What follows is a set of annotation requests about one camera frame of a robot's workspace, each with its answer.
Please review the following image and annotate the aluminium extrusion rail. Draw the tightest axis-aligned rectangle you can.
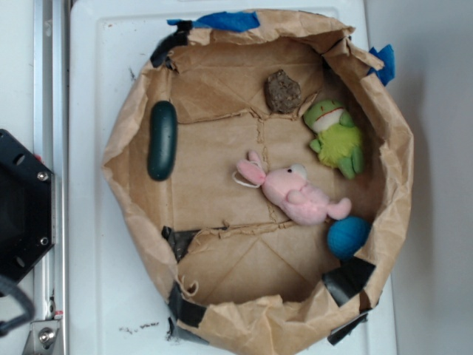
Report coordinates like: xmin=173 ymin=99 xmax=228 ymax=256
xmin=23 ymin=1 xmax=71 ymax=354

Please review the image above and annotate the blue yarn ball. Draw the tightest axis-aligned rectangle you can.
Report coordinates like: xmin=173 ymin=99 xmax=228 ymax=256
xmin=327 ymin=216 xmax=372 ymax=260

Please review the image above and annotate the dark green oval object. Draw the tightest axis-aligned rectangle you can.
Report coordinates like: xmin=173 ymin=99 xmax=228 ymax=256
xmin=147 ymin=101 xmax=177 ymax=181

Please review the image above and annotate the white plastic tray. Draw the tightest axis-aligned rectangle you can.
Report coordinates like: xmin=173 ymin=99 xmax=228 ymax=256
xmin=67 ymin=0 xmax=399 ymax=355

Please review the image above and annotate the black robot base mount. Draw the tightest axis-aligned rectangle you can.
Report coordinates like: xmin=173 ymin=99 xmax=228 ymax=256
xmin=1 ymin=129 xmax=54 ymax=284

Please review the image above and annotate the green plush frog toy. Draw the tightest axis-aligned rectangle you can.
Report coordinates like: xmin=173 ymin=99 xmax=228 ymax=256
xmin=303 ymin=99 xmax=364 ymax=180

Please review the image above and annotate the brown paper bag bin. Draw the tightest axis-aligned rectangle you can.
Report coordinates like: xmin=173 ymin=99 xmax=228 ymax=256
xmin=103 ymin=10 xmax=414 ymax=354

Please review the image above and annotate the pink plush bunny toy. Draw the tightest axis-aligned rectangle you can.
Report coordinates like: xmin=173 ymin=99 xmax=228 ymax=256
xmin=232 ymin=151 xmax=352 ymax=226

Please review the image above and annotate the brown grey rock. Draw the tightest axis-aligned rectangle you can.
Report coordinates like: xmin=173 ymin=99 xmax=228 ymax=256
xmin=264 ymin=70 xmax=302 ymax=114

